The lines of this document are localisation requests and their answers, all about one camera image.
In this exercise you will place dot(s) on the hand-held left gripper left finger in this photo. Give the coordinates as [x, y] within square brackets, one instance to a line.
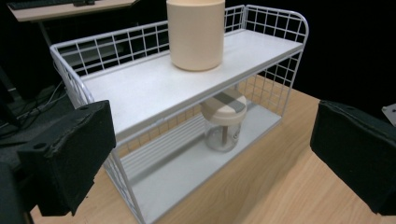
[71, 149]

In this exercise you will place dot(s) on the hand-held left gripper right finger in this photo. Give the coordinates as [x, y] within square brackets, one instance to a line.
[355, 149]

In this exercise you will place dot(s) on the glass jar with white lid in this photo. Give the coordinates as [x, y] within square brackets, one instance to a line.
[224, 115]

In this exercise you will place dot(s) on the cream ceramic mug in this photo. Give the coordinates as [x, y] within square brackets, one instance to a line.
[196, 37]

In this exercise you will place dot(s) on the wooden desk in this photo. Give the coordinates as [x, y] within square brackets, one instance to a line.
[71, 11]

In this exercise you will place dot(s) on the black keyboard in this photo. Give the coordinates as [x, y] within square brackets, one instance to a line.
[46, 3]

